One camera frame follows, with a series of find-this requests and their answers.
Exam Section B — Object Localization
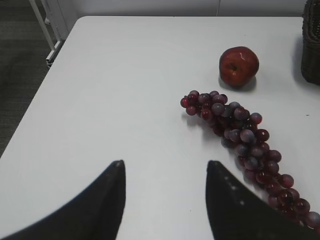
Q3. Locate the red apple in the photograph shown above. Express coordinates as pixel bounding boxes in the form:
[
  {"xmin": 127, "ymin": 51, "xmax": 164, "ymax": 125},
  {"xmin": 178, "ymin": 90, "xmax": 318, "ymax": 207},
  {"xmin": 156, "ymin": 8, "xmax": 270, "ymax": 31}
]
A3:
[{"xmin": 219, "ymin": 46, "xmax": 260, "ymax": 88}]

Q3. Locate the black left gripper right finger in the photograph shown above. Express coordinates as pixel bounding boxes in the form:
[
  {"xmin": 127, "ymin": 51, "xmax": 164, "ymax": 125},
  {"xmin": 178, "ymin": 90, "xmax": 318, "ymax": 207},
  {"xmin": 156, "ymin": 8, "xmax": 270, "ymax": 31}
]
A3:
[{"xmin": 206, "ymin": 160, "xmax": 320, "ymax": 240}]

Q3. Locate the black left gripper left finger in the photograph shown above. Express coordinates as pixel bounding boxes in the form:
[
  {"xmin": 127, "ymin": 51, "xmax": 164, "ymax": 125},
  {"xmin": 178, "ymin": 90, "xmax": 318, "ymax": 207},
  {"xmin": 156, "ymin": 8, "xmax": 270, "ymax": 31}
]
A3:
[{"xmin": 6, "ymin": 160, "xmax": 126, "ymax": 240}]

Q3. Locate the purple grape bunch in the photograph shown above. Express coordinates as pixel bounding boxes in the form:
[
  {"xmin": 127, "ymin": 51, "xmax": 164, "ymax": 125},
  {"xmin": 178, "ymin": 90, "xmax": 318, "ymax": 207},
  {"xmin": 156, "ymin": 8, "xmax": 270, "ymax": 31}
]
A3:
[{"xmin": 180, "ymin": 90, "xmax": 320, "ymax": 232}]

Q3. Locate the white metal frame leg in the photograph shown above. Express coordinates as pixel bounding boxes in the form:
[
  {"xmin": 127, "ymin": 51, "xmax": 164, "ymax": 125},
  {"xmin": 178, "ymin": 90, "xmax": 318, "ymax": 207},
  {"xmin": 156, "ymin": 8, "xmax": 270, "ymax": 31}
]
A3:
[{"xmin": 29, "ymin": 0, "xmax": 64, "ymax": 69}]

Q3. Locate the black wicker basket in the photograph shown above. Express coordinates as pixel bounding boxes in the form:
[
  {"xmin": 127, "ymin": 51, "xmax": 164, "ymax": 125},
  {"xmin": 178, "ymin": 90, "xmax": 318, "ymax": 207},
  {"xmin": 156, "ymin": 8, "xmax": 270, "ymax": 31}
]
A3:
[{"xmin": 301, "ymin": 0, "xmax": 320, "ymax": 86}]

